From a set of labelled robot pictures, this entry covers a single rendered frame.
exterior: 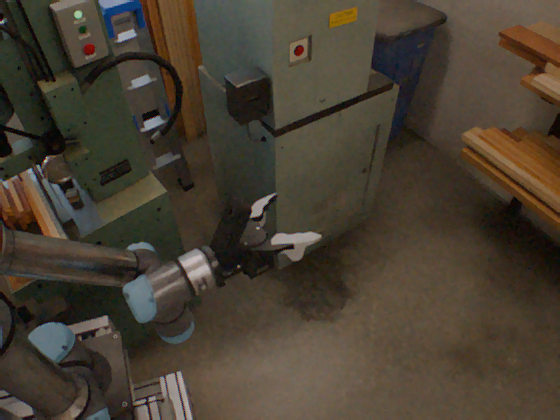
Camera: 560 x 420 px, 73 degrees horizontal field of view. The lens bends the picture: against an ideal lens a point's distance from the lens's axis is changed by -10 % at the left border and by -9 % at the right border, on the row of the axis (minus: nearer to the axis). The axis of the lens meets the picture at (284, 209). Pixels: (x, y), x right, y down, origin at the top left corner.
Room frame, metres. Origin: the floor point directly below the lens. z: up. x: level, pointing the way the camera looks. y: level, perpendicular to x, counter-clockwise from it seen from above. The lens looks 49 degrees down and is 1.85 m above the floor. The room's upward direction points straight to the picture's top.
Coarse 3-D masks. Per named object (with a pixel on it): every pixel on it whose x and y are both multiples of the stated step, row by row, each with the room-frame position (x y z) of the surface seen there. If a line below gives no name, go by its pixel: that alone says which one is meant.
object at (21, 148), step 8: (16, 144) 0.95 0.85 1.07; (24, 144) 0.95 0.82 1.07; (16, 152) 0.91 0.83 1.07; (24, 152) 0.92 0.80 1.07; (32, 152) 0.93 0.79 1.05; (0, 160) 0.88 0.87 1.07; (8, 160) 0.88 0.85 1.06; (16, 160) 0.90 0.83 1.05; (24, 160) 0.91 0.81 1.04; (40, 160) 0.94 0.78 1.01; (0, 168) 0.86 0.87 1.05; (8, 168) 0.88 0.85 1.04; (16, 168) 0.89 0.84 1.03; (24, 168) 0.90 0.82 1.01; (0, 176) 0.85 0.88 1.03; (8, 176) 0.87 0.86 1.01
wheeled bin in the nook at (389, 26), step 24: (384, 0) 2.33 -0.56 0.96; (408, 0) 2.35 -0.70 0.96; (384, 24) 2.00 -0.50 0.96; (408, 24) 2.04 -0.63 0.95; (432, 24) 2.11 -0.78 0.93; (384, 48) 1.97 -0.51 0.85; (408, 48) 2.09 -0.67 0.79; (384, 72) 1.99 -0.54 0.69; (408, 72) 2.14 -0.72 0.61; (408, 96) 2.21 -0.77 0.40
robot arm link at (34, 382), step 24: (0, 312) 0.23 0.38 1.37; (0, 336) 0.19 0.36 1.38; (24, 336) 0.24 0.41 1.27; (0, 360) 0.19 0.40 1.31; (24, 360) 0.20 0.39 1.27; (48, 360) 0.23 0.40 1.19; (0, 384) 0.17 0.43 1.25; (24, 384) 0.18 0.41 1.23; (48, 384) 0.20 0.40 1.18; (72, 384) 0.23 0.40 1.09; (96, 384) 0.26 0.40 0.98; (48, 408) 0.17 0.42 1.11; (72, 408) 0.19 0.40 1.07; (96, 408) 0.20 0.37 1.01
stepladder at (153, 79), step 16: (112, 0) 1.86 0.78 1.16; (128, 0) 1.85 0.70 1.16; (112, 16) 1.78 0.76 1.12; (112, 32) 1.78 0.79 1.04; (128, 32) 1.88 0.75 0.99; (144, 32) 1.89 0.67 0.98; (112, 48) 1.79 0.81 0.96; (144, 48) 1.87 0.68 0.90; (144, 64) 1.86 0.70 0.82; (128, 80) 1.78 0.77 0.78; (144, 80) 1.83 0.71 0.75; (160, 80) 1.87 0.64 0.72; (128, 96) 1.76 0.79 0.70; (160, 96) 1.85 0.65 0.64; (160, 112) 1.82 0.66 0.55; (144, 128) 1.74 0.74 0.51; (144, 144) 1.73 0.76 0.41; (176, 144) 1.82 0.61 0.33; (160, 160) 1.76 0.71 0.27; (176, 160) 1.77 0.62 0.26
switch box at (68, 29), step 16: (64, 0) 1.02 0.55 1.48; (80, 0) 1.01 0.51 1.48; (64, 16) 0.96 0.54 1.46; (96, 16) 1.01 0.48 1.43; (64, 32) 0.96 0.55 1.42; (96, 32) 1.00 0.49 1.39; (64, 48) 0.99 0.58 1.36; (80, 48) 0.97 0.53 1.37; (96, 48) 1.00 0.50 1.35; (80, 64) 0.96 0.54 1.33
